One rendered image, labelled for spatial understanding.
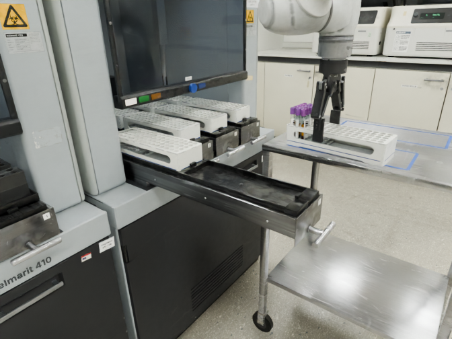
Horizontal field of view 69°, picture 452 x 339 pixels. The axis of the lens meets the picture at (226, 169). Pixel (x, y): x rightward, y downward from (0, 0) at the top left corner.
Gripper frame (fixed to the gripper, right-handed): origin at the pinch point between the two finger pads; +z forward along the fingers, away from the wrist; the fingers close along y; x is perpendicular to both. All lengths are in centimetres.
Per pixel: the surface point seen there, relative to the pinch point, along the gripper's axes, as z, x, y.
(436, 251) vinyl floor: 88, -29, 95
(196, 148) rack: 1.7, 22.5, -32.3
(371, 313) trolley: 60, -22, 0
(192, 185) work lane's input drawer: 7.6, 15.7, -41.0
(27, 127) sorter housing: -10, 40, -67
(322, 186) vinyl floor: 87, 55, 128
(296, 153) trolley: 5.8, 4.5, -9.1
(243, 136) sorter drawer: 10.3, 35.5, 4.8
